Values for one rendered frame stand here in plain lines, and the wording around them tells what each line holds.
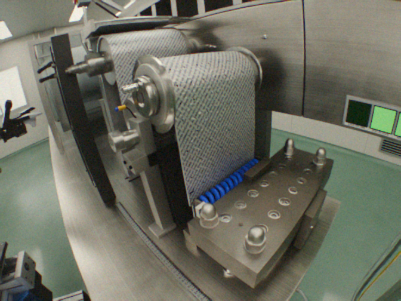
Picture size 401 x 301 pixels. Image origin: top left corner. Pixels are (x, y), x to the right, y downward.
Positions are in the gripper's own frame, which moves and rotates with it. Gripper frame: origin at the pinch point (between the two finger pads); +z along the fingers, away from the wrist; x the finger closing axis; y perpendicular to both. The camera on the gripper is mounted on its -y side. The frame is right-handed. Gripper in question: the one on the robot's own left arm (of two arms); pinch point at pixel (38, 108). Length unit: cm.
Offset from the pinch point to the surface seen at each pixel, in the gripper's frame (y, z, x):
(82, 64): -16.5, 6.8, 43.2
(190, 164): 1, 8, 77
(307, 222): 10, 14, 101
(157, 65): -16, 6, 72
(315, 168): 7, 31, 100
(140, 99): -11, 5, 68
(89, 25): -27, 11, 42
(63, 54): -20.3, 3.7, 38.3
